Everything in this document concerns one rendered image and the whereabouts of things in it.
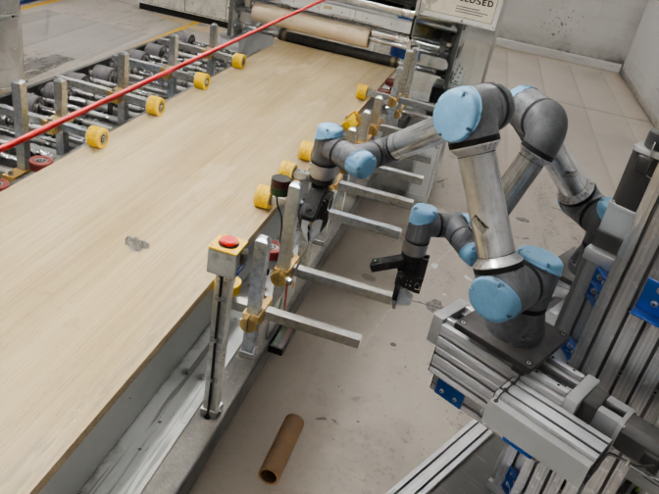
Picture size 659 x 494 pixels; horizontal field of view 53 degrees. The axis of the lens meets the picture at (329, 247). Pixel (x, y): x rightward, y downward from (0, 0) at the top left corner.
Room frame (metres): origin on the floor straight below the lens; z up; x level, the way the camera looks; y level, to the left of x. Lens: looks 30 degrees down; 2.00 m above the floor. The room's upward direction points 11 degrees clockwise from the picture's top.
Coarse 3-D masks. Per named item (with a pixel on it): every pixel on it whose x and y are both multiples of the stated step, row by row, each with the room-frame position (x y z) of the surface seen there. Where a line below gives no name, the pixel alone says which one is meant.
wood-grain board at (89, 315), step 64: (256, 64) 3.85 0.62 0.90; (320, 64) 4.12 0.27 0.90; (128, 128) 2.56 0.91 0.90; (192, 128) 2.69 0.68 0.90; (256, 128) 2.84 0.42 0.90; (0, 192) 1.85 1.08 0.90; (64, 192) 1.93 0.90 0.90; (128, 192) 2.02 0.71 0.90; (192, 192) 2.11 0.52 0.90; (0, 256) 1.51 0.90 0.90; (64, 256) 1.57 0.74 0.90; (128, 256) 1.63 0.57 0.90; (192, 256) 1.70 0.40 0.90; (0, 320) 1.25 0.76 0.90; (64, 320) 1.30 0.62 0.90; (128, 320) 1.34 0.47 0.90; (0, 384) 1.04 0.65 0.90; (64, 384) 1.08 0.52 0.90; (128, 384) 1.14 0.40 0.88; (0, 448) 0.88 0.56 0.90; (64, 448) 0.91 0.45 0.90
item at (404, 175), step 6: (378, 168) 2.52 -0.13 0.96; (384, 168) 2.52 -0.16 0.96; (390, 168) 2.54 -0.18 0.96; (384, 174) 2.52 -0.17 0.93; (390, 174) 2.51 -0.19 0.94; (396, 174) 2.51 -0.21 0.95; (402, 174) 2.51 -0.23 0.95; (408, 174) 2.50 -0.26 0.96; (414, 174) 2.51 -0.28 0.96; (408, 180) 2.50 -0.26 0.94; (414, 180) 2.50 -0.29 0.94; (420, 180) 2.49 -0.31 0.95
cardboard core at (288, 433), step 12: (288, 420) 1.93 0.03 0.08; (300, 420) 1.95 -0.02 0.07; (288, 432) 1.87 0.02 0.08; (276, 444) 1.80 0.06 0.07; (288, 444) 1.81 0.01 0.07; (276, 456) 1.74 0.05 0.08; (288, 456) 1.78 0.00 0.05; (264, 468) 1.68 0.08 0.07; (276, 468) 1.69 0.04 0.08; (264, 480) 1.68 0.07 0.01; (276, 480) 1.67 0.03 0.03
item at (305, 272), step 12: (276, 264) 1.81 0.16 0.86; (300, 276) 1.80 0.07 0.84; (312, 276) 1.79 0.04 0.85; (324, 276) 1.79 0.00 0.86; (336, 276) 1.80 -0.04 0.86; (336, 288) 1.78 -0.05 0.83; (348, 288) 1.77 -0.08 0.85; (360, 288) 1.76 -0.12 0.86; (372, 288) 1.77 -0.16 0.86; (384, 300) 1.75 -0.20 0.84
